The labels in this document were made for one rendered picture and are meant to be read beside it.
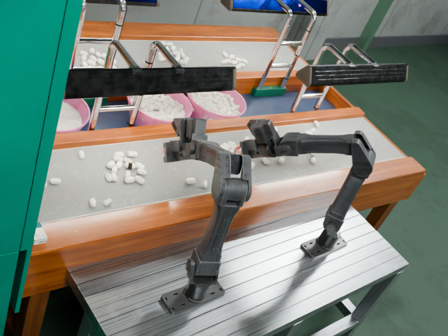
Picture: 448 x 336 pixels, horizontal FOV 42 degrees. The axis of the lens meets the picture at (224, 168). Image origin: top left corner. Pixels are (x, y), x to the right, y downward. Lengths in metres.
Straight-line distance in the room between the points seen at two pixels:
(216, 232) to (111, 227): 0.32
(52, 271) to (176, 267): 0.37
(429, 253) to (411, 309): 0.55
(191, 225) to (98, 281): 0.35
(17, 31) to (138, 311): 0.88
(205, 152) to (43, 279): 0.57
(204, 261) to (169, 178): 0.45
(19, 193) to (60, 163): 0.58
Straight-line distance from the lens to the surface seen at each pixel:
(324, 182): 2.26
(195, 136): 1.76
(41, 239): 1.61
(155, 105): 2.30
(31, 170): 1.31
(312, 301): 1.92
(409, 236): 3.70
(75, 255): 1.67
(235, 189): 1.50
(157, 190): 1.91
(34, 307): 1.82
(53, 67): 1.16
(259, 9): 2.66
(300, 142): 1.89
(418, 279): 3.45
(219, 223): 1.55
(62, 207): 1.77
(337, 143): 1.88
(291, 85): 2.94
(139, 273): 1.75
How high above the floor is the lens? 1.97
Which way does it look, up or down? 36 degrees down
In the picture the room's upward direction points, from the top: 24 degrees clockwise
